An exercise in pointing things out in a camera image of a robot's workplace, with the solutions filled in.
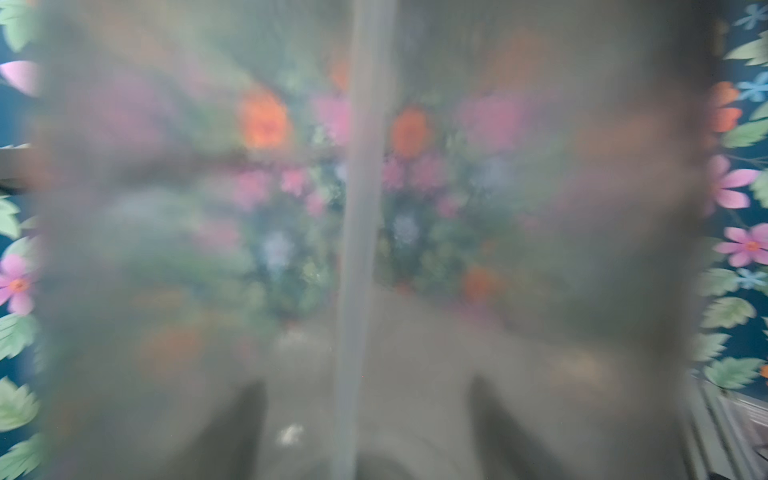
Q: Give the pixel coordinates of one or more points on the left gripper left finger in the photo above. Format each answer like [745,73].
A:
[227,448]

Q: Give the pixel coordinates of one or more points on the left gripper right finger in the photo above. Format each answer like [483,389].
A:
[504,449]

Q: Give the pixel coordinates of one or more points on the grey translucent spray bottle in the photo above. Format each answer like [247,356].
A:
[540,225]

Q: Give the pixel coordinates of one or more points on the white spray nozzle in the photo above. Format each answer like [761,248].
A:
[369,102]

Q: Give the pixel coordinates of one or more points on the aluminium frame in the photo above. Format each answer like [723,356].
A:
[724,434]

